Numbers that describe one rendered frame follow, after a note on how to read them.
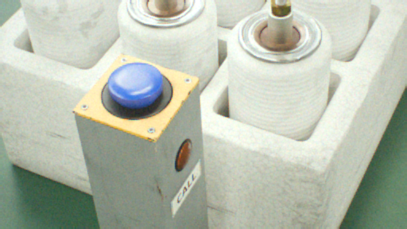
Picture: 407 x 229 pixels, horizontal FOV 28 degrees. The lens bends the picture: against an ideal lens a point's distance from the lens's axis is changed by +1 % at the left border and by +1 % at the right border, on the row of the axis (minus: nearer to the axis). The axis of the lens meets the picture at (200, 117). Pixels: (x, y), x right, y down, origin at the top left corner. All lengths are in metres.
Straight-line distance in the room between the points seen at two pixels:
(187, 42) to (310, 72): 0.12
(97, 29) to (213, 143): 0.17
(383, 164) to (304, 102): 0.26
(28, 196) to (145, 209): 0.34
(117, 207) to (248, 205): 0.19
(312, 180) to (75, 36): 0.28
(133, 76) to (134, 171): 0.07
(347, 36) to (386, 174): 0.20
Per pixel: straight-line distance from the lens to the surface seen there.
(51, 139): 0.90
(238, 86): 0.74
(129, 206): 0.64
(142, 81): 0.58
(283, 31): 0.72
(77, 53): 0.83
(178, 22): 0.75
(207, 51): 0.78
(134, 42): 0.76
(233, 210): 0.82
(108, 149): 0.60
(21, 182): 0.97
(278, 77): 0.70
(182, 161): 0.61
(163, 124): 0.57
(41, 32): 0.83
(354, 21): 0.82
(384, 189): 0.94
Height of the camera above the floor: 0.73
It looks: 46 degrees down
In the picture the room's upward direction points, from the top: 4 degrees counter-clockwise
